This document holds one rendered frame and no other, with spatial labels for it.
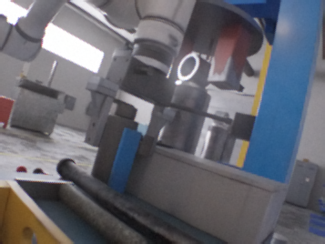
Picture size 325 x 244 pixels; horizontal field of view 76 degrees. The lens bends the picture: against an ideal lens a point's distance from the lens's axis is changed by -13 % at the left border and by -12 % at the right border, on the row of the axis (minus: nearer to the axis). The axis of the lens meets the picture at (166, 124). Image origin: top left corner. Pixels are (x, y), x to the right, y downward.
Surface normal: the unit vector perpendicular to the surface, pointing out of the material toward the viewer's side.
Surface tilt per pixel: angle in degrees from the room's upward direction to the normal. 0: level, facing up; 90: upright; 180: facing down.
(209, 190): 90
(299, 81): 90
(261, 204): 90
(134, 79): 91
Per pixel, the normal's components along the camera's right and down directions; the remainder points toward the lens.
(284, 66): -0.56, -0.21
